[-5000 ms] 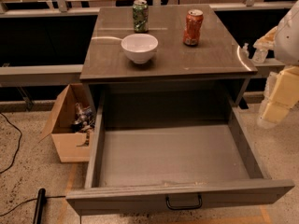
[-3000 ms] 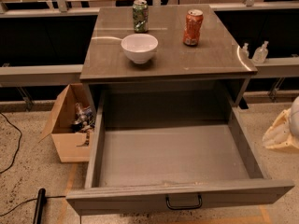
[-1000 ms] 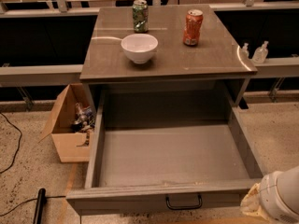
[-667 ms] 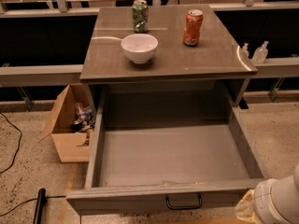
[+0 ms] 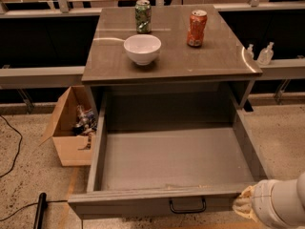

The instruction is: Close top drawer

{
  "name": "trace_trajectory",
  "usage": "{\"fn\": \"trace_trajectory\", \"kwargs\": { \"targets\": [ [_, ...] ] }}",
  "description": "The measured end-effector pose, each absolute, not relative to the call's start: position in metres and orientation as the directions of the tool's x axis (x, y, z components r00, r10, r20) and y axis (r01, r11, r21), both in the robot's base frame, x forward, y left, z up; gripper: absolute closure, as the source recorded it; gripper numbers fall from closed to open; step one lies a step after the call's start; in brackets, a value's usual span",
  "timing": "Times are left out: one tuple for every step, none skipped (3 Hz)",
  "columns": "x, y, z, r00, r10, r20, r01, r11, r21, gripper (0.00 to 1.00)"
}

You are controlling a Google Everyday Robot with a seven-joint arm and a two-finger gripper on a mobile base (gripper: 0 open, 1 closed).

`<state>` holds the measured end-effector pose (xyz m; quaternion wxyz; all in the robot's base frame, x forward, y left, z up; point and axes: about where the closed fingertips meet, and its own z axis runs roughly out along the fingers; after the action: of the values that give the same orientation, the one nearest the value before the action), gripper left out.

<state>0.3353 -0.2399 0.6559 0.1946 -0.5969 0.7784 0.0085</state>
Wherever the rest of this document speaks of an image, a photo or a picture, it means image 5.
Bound grey top drawer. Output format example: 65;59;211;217
69;93;268;219

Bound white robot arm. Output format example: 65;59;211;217
233;173;305;229

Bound grey drawer cabinet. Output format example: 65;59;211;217
82;5;262;104

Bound clear sanitizer pump bottle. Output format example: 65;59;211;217
257;42;274;65

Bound small clear pump bottle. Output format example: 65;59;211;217
247;44;254;59

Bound crumpled items in box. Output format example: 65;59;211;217
72;105;97;135

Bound orange soda can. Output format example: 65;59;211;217
187;10;208;47

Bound white ceramic bowl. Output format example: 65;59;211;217
124;34;161;66

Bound open cardboard box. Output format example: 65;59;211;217
40;86;95;166

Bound black cylindrical floor object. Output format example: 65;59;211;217
33;193;48;229

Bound green soda can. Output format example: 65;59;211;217
135;0;152;33

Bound grey metal rail shelf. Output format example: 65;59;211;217
0;66;85;89

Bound black floor cable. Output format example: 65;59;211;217
0;114;24;178

